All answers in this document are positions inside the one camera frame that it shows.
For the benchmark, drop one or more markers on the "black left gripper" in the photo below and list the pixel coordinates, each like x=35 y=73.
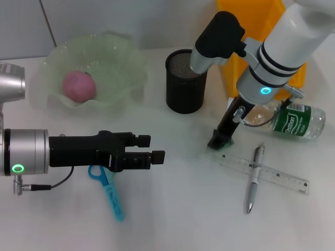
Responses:
x=78 y=153

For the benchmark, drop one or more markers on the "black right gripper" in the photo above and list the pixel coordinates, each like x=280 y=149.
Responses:
x=231 y=123

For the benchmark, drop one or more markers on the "clear bottle with green label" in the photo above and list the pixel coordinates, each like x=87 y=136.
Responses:
x=295 y=123

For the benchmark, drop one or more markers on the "pink peach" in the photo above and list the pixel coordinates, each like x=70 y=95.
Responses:
x=78 y=86

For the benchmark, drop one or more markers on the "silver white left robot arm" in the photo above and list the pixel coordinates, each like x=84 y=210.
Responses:
x=26 y=151

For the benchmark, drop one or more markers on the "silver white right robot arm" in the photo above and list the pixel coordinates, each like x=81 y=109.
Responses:
x=288 y=47

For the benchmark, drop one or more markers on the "transparent plastic ruler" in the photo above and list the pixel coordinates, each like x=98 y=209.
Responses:
x=235 y=163

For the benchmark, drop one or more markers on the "grey ballpoint pen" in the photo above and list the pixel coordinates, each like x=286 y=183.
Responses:
x=254 y=183

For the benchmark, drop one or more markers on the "blue scissors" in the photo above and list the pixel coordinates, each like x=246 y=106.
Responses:
x=113 y=198

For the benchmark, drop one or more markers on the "black mesh pen holder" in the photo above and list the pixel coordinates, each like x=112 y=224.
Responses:
x=183 y=94

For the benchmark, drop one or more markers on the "green glass fruit plate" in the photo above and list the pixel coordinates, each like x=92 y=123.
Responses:
x=112 y=65

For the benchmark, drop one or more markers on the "yellow plastic bin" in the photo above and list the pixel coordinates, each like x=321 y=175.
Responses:
x=261 y=15

